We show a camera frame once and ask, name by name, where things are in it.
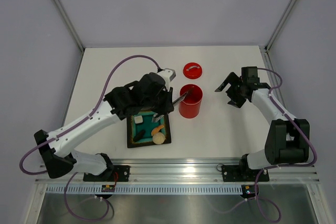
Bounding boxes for aluminium mounting rail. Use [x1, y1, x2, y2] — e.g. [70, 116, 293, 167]
[35, 157, 320, 185]

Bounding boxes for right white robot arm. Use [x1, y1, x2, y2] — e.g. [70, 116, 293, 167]
[216, 67, 312, 181]

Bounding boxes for square dark teal plate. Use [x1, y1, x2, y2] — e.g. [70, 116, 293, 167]
[127, 111, 172, 148]

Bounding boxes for aluminium frame post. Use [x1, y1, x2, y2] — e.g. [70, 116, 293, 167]
[264, 0, 316, 51]
[51, 0, 85, 55]

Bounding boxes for white sushi roll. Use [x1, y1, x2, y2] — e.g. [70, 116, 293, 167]
[134, 115, 143, 124]

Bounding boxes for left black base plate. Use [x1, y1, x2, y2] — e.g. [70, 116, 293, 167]
[83, 165, 130, 182]

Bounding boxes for right aluminium frame post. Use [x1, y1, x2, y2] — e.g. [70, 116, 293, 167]
[264, 0, 316, 51]

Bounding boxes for left aluminium frame post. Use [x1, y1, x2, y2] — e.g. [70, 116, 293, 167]
[51, 0, 85, 55]

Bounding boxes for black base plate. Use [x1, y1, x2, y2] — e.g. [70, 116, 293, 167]
[221, 165, 259, 182]
[83, 165, 130, 182]

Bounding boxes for small circuit board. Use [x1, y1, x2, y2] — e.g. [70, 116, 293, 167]
[101, 185, 115, 193]
[241, 185, 256, 197]

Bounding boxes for orange salmon piece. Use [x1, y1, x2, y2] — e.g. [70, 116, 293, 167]
[151, 124, 164, 136]

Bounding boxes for left small circuit board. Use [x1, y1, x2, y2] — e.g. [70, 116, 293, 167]
[101, 185, 115, 193]

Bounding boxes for black seaweed piece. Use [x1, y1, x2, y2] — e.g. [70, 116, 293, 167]
[133, 130, 145, 142]

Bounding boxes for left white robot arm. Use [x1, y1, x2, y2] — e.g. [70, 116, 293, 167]
[34, 69, 176, 181]

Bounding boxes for red cylindrical container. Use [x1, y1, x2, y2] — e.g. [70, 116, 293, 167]
[178, 84, 203, 119]

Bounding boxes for long metal tongs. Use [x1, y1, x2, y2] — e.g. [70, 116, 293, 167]
[163, 86, 195, 116]

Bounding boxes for right small circuit board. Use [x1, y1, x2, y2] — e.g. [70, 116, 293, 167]
[241, 185, 256, 197]

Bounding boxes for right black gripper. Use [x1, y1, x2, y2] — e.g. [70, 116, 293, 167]
[215, 72, 246, 108]

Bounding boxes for red round lid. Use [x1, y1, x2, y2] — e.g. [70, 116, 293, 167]
[183, 62, 203, 79]

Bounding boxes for white slotted cable duct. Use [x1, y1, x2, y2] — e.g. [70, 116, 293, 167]
[46, 184, 243, 195]

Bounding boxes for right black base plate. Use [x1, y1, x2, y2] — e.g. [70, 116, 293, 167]
[221, 165, 259, 182]

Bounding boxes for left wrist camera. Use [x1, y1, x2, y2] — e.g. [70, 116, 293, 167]
[157, 68, 176, 90]

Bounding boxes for round white bun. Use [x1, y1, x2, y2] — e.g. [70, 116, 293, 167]
[152, 132, 165, 145]

